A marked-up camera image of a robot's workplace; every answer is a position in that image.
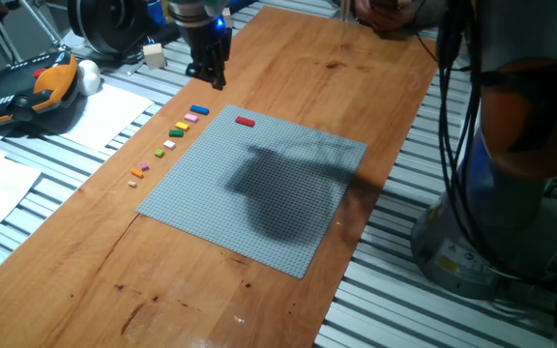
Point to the white round object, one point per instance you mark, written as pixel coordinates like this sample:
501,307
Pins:
90,77

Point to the black round spool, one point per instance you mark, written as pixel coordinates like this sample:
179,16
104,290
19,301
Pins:
109,24

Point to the red long Lego brick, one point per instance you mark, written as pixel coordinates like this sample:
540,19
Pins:
245,121

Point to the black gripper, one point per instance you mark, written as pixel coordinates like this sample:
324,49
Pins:
208,41

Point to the person hand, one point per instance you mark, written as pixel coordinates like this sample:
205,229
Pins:
387,20

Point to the silver and orange robot arm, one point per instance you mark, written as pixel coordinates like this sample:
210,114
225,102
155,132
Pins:
515,145

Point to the yellow Lego brick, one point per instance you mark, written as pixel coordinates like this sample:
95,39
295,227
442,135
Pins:
182,126

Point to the lime green square Lego brick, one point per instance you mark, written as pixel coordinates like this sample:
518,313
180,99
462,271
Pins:
159,153

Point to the light wooden cube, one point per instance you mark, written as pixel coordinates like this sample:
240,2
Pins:
155,56

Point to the yellow packet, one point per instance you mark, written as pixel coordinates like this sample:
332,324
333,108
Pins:
167,6

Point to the orange and black teach pendant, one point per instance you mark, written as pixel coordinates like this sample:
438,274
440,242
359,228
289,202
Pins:
51,79

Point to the white Lego brick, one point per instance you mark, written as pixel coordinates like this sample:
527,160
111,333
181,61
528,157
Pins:
169,144

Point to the orange narrow Lego brick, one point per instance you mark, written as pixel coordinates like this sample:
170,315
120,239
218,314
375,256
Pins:
137,173

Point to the blue long Lego brick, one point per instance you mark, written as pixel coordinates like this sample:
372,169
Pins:
199,109

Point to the wooden board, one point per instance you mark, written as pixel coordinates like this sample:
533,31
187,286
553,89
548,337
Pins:
90,270

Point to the magenta square Lego brick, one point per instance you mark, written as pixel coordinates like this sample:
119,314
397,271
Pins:
144,166

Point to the light pink Lego brick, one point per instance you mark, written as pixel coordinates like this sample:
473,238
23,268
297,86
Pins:
191,118

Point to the dark green Lego brick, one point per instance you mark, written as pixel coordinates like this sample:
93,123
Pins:
176,133

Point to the grey Lego baseplate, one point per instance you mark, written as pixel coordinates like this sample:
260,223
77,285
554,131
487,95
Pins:
211,193

